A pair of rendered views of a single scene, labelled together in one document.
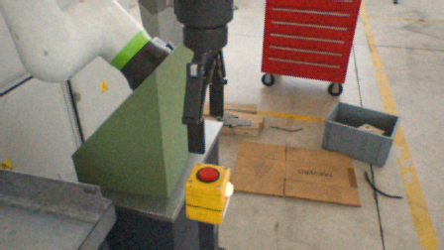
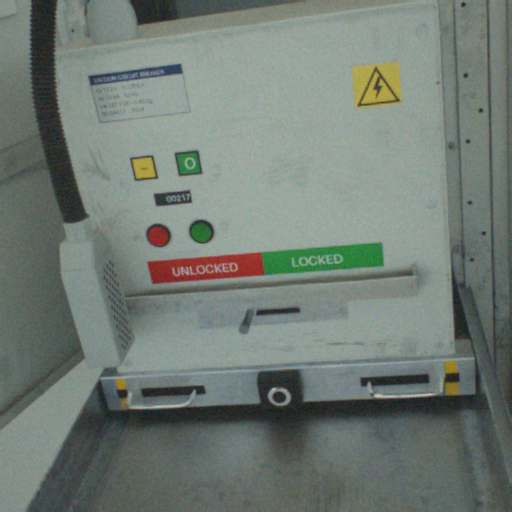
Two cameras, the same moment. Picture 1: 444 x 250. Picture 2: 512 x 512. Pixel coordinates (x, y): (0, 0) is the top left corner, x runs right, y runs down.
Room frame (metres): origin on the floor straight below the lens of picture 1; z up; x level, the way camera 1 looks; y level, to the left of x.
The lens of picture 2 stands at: (0.29, -0.26, 1.49)
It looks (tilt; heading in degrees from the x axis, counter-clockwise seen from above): 24 degrees down; 86
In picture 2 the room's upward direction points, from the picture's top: 9 degrees counter-clockwise
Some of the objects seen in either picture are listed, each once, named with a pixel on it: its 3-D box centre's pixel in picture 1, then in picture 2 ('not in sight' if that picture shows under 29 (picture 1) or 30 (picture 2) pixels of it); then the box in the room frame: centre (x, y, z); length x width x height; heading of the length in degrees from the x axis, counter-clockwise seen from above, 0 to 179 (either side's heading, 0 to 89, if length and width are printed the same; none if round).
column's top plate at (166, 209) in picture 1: (149, 154); not in sight; (0.87, 0.21, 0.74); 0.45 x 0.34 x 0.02; 164
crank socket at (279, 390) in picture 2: not in sight; (280, 391); (0.35, 0.60, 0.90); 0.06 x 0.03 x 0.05; 165
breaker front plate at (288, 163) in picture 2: not in sight; (255, 221); (0.35, 0.62, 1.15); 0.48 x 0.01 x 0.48; 165
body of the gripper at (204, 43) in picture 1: (205, 49); not in sight; (0.59, 0.02, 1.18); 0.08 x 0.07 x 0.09; 165
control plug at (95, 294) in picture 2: not in sight; (98, 296); (0.13, 0.61, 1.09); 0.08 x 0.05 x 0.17; 75
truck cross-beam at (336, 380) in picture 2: not in sight; (282, 376); (0.36, 0.64, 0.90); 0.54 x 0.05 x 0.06; 165
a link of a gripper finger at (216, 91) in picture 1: (216, 100); not in sight; (0.65, 0.00, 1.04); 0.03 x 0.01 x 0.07; 75
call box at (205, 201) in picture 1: (208, 192); not in sight; (0.59, 0.02, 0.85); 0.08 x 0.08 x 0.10; 75
